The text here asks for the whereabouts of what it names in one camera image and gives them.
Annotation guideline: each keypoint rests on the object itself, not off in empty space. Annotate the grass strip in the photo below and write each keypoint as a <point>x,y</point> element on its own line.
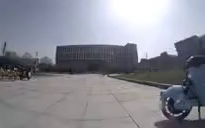
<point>156,76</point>

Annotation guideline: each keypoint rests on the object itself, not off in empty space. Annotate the pale blue scooter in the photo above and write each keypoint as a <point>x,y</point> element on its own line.
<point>196,90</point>

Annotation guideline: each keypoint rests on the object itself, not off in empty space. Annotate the group of dark buildings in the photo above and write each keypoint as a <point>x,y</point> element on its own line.
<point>190,50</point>

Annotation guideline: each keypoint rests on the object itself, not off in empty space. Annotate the grey concrete paved plaza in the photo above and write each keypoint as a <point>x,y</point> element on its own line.
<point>76,103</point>

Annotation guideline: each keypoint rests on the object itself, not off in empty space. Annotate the dark wide building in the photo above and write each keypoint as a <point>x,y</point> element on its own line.
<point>96,56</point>

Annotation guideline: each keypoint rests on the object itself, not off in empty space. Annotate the pole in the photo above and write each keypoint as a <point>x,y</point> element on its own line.
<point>4,48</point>

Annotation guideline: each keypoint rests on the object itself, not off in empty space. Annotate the row of parked bicycles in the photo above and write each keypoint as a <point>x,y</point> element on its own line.
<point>8,72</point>

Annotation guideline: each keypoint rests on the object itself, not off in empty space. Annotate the concrete kerb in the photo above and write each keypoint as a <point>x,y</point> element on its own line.
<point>140,81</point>

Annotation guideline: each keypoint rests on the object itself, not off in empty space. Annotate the row of trees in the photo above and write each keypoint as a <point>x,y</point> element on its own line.
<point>26,59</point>

